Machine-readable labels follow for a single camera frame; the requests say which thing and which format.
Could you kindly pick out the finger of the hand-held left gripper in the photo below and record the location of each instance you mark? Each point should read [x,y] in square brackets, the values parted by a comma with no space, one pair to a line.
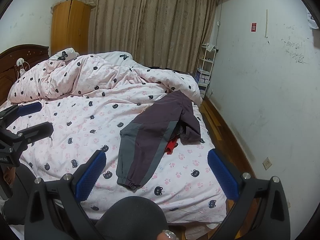
[37,130]
[30,108]

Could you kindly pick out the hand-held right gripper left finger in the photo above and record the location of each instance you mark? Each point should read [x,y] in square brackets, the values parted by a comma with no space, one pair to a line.
[91,177]

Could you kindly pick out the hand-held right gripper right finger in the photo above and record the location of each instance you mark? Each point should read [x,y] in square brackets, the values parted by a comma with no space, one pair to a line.
[222,177]

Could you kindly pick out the red white garment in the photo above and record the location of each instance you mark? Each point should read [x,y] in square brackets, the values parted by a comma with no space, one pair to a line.
[171,146]

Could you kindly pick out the purple grey pants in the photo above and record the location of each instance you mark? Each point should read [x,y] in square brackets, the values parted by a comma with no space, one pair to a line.
[150,130]

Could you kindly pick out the pink cat print bedsheet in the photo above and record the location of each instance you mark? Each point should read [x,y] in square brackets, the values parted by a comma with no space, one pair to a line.
[75,135]

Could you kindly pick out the dark wooden headboard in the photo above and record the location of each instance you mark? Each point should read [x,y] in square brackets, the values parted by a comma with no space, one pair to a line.
[10,62]

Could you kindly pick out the person's dark trouser leg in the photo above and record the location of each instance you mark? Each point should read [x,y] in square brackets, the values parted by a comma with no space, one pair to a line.
[130,217]

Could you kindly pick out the pink cat print quilt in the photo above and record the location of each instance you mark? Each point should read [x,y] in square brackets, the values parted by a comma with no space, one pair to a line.
[82,77]

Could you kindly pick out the white butterfly print pillow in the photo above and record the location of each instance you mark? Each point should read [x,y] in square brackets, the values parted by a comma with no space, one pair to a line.
[66,54]

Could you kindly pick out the silver glittery ornament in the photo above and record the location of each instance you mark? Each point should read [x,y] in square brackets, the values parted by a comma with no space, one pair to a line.
[168,235]

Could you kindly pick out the orange wooden wardrobe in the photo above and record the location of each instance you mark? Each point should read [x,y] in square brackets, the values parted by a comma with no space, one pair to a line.
[70,27]

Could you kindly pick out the stack of white boxes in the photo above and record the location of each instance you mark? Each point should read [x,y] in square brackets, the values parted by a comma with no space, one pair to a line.
[203,78]

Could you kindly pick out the white shelf rack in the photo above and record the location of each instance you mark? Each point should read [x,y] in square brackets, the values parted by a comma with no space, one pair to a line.
[206,60]

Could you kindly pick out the beige curtain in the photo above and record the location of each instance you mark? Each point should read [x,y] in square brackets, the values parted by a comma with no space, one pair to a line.
[150,25]

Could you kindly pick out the white wall socket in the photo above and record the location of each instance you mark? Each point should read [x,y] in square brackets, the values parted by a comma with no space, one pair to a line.
[267,163]

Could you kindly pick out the red wall sticker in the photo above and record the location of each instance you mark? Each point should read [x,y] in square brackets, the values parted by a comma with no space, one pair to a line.
[253,27]

